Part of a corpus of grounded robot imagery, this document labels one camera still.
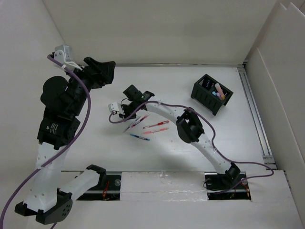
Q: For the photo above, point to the dark red clear pen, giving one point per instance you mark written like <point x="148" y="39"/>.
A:
<point x="140" y="119"/>

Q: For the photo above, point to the red capped gel pen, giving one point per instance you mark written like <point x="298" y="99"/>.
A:
<point x="157" y="124"/>

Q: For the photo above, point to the blue clear gel pen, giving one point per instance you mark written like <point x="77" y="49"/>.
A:
<point x="140" y="137"/>

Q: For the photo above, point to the pink clear gel pen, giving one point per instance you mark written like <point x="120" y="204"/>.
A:
<point x="155" y="131"/>

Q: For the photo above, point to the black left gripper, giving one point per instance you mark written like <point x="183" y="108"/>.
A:
<point x="99" y="78"/>

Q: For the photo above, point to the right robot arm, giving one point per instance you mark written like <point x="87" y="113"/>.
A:
<point x="189" y="129"/>

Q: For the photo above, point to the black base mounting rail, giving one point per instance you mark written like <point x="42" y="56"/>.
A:
<point x="165" y="186"/>

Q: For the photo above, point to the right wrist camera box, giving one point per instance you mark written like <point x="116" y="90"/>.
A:
<point x="115" y="108"/>

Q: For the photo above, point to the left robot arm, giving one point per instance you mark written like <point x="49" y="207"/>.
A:
<point x="63" y="100"/>

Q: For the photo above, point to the black slotted pen holder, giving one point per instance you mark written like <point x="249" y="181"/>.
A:
<point x="202" y="92"/>

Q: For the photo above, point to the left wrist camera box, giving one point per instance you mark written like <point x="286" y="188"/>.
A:
<point x="64" y="55"/>

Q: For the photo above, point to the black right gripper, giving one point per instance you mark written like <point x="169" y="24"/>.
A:
<point x="124" y="114"/>

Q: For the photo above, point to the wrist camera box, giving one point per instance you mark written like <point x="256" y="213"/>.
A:
<point x="115" y="108"/>
<point x="64" y="55"/>

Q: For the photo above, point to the aluminium rail right edge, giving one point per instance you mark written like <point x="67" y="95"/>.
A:
<point x="265" y="148"/>

